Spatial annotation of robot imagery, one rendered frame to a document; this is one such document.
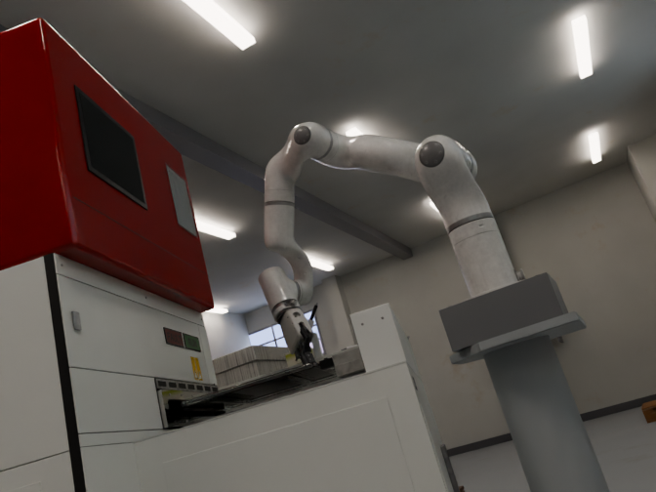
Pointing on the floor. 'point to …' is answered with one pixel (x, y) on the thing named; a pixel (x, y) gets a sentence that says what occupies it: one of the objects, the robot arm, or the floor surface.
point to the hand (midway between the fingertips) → (308, 361)
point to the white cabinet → (310, 444)
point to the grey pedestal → (540, 406)
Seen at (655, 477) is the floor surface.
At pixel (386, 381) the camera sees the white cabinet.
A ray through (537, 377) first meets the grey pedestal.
